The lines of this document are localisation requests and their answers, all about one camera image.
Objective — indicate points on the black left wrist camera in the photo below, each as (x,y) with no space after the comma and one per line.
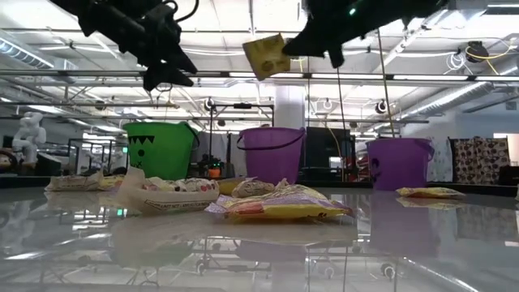
(160,24)

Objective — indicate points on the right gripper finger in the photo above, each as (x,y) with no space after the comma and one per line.
(312,50)
(308,36)

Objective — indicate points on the green monster face bucket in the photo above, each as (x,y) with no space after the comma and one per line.
(170,154)

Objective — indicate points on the black box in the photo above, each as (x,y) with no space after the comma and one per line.
(509,176)

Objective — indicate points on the white round pillar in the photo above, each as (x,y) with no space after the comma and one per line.
(290,105)

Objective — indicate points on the purple bucket with face print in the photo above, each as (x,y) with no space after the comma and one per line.
(401,166)

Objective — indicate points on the white dotted candy bag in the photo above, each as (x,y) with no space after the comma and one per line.
(253,188)
(73,183)
(282,184)
(170,203)

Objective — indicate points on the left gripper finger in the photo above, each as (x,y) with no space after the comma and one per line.
(166,77)
(178,61)

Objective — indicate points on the small black ceiling reel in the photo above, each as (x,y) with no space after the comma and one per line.
(208,104)
(381,106)

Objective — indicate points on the white hanging cloth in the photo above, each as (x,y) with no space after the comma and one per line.
(442,162)

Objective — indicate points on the black round machine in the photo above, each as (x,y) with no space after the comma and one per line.
(48,166)

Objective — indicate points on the small orange object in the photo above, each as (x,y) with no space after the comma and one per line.
(214,173)

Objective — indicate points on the silver ventilation duct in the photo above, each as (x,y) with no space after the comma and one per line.
(466,91)
(24,52)

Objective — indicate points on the plain purple bucket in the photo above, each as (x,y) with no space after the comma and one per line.
(271,158)

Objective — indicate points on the black metal frame rig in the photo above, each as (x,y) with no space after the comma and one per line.
(242,106)

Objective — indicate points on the brown patterned cloth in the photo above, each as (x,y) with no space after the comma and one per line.
(480,160)

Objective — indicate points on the long ceiling light beam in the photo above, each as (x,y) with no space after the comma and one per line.
(405,76)

